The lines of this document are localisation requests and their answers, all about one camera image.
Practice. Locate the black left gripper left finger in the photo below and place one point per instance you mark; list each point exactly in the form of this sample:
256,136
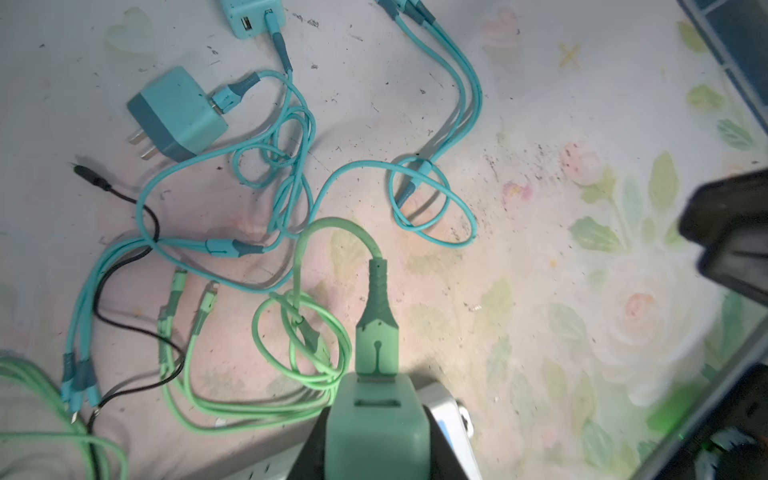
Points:
310,462

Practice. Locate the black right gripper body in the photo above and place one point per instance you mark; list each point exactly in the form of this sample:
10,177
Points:
728,219

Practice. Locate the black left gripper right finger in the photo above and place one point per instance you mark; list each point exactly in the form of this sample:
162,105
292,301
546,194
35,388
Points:
444,464

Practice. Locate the white multicolour power strip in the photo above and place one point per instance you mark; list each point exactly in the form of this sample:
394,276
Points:
451,416

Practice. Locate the small teal charger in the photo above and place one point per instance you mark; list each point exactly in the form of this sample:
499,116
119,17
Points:
175,117

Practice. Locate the large teal charger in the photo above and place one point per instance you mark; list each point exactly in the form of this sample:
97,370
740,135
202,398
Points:
251,18

